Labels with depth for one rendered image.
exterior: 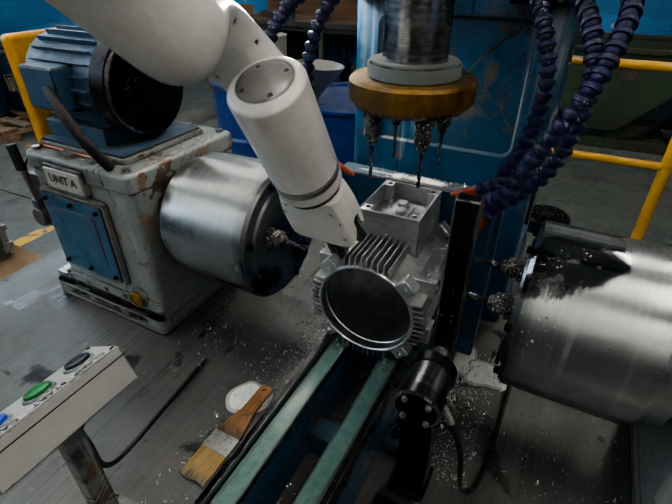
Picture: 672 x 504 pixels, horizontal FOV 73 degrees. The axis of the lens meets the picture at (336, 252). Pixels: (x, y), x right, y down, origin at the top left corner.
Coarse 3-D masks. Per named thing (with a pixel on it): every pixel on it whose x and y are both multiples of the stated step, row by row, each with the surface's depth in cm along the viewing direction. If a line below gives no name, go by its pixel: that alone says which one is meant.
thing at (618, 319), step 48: (576, 240) 59; (624, 240) 60; (528, 288) 57; (576, 288) 55; (624, 288) 54; (528, 336) 57; (576, 336) 55; (624, 336) 53; (528, 384) 61; (576, 384) 57; (624, 384) 54
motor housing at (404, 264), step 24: (384, 240) 71; (432, 240) 77; (360, 264) 67; (384, 264) 67; (408, 264) 70; (432, 264) 72; (312, 288) 74; (336, 288) 78; (360, 288) 84; (384, 288) 87; (336, 312) 77; (360, 312) 80; (384, 312) 81; (408, 312) 79; (432, 312) 71; (360, 336) 76; (384, 336) 76; (408, 336) 69
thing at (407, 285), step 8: (440, 224) 78; (440, 232) 78; (448, 232) 78; (336, 256) 70; (320, 264) 70; (328, 264) 69; (336, 264) 69; (328, 272) 70; (400, 280) 66; (408, 280) 65; (400, 288) 65; (408, 288) 64; (416, 288) 65; (408, 296) 65; (328, 328) 77; (408, 344) 72; (392, 352) 72; (400, 352) 71; (408, 352) 71
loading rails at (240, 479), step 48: (336, 336) 80; (432, 336) 93; (288, 384) 69; (336, 384) 78; (384, 384) 70; (288, 432) 64; (336, 432) 64; (384, 432) 74; (240, 480) 58; (288, 480) 69; (336, 480) 57
